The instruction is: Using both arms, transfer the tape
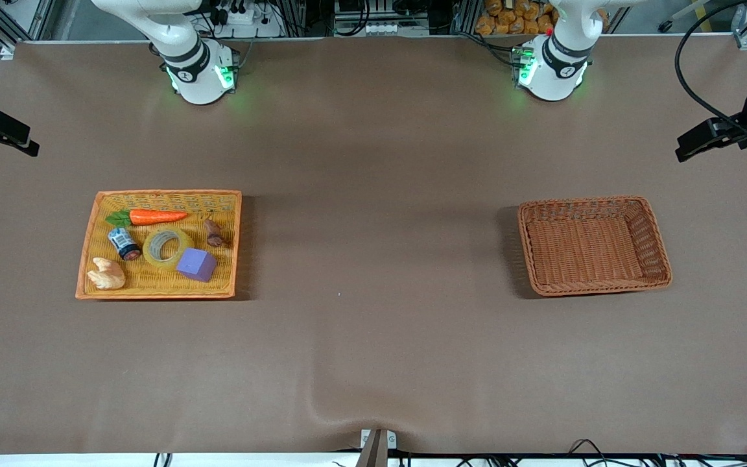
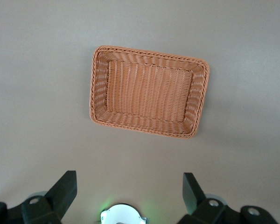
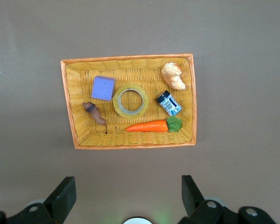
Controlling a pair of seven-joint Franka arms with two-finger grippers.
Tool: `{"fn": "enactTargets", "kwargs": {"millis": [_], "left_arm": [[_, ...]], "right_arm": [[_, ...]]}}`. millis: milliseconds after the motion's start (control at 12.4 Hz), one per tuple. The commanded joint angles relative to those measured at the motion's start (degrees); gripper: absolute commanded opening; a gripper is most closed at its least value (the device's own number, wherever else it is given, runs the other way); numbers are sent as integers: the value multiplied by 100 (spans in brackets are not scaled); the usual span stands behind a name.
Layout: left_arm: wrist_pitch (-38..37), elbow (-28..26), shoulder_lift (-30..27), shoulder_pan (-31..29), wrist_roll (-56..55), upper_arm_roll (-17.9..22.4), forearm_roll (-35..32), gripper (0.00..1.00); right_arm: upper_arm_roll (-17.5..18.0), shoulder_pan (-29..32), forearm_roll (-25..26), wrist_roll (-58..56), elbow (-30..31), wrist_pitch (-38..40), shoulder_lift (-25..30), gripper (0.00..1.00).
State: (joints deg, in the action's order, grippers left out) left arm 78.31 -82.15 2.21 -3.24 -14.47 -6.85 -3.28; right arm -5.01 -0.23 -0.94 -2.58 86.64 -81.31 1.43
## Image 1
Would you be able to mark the brown toy root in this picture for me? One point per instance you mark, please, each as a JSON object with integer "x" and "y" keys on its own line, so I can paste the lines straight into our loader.
{"x": 213, "y": 232}

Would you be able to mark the purple foam cube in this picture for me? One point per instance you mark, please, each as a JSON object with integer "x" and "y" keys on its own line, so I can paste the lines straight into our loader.
{"x": 196, "y": 265}

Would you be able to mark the toy croissant bread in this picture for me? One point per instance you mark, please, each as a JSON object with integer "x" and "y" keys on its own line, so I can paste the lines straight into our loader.
{"x": 107, "y": 275}

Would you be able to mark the clear yellowish tape roll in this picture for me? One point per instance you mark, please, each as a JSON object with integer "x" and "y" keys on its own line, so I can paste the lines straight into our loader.
{"x": 148, "y": 250}

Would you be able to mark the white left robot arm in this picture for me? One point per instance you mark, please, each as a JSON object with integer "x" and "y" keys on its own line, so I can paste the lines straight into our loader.
{"x": 554, "y": 68}

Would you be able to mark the orange toy carrot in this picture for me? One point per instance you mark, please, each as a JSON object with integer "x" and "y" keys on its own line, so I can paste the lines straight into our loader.
{"x": 153, "y": 216}

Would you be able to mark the yellow wicker tray basket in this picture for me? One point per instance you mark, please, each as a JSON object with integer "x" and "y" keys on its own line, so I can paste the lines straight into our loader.
{"x": 159, "y": 277}

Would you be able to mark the bag of orange buns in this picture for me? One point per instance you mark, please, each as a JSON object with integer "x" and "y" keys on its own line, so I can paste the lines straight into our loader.
{"x": 509, "y": 16}

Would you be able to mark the white power strip with plugs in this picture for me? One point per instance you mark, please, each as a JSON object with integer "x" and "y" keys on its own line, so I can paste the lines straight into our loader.
{"x": 244, "y": 18}

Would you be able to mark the brown wicker basket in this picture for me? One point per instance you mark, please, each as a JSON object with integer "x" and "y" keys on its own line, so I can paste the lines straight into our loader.
{"x": 581, "y": 250}

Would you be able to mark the small grey can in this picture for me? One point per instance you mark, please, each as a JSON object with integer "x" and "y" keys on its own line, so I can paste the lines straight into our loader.
{"x": 124, "y": 244}

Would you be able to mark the white multi-socket strip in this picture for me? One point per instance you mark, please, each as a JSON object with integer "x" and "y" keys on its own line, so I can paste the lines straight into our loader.
{"x": 390, "y": 28}

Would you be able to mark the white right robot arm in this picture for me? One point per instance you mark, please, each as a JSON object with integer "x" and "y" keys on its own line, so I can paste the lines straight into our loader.
{"x": 197, "y": 71}

